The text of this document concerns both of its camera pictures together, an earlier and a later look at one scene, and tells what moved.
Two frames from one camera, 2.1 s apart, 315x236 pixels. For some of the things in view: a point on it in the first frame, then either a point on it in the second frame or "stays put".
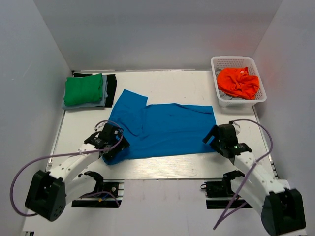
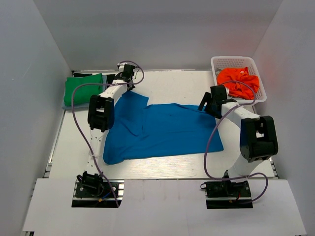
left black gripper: (121, 144) → (132, 87)
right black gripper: (213, 132) → (207, 99)
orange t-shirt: (237, 82) stays put
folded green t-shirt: (83, 90) stays put
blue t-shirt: (160, 130) stays put
